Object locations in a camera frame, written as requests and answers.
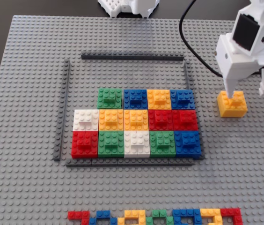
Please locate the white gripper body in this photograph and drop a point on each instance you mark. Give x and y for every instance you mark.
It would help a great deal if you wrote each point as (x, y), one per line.
(235, 75)

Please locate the yellow lego cube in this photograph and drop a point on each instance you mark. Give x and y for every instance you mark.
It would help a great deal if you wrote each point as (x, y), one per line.
(159, 98)
(136, 119)
(232, 110)
(111, 119)

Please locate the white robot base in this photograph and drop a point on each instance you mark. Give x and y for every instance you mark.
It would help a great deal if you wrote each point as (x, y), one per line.
(132, 7)

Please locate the blue lego cube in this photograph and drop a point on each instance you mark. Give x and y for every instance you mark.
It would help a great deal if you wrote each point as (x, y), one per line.
(182, 99)
(135, 99)
(188, 143)

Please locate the red lego cube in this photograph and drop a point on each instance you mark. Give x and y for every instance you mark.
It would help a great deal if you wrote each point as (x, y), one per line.
(161, 119)
(185, 119)
(84, 144)

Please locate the green lego cube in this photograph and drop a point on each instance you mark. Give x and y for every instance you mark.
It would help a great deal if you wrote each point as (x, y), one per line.
(162, 143)
(111, 144)
(109, 98)

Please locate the white lego cube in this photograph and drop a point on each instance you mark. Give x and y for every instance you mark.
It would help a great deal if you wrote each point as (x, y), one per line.
(136, 143)
(85, 119)

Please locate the dark grey lego bar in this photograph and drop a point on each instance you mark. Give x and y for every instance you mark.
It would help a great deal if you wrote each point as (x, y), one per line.
(188, 75)
(63, 105)
(127, 162)
(132, 56)

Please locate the red brick letter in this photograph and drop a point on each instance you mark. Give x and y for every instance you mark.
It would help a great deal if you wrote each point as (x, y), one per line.
(75, 215)
(231, 211)

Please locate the yellow brick letter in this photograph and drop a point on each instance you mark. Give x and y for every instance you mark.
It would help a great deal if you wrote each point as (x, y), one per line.
(134, 213)
(210, 212)

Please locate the blue brick letter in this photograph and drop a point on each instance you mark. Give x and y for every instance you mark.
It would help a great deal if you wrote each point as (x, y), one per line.
(185, 212)
(102, 214)

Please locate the green brick letter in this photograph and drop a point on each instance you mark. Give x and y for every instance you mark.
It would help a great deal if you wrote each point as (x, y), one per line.
(160, 213)

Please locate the grey studded lego baseplate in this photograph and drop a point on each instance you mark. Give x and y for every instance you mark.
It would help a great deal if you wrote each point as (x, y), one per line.
(29, 117)

